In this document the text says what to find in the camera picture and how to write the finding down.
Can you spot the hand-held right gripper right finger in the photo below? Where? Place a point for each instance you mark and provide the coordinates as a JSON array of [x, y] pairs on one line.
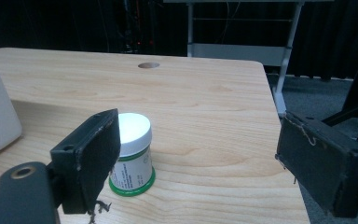
[[320, 161]]

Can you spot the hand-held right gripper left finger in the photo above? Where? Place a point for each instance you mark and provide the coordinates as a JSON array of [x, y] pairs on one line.
[[90, 161]]

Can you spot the white metal desk frame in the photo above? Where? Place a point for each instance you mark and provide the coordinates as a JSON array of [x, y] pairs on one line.
[[236, 53]]

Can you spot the dark equipment rack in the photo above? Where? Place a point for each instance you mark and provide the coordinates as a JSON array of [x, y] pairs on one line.
[[136, 28]]

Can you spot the white jar with green label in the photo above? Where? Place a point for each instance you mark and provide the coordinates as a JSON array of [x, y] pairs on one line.
[[136, 137]]

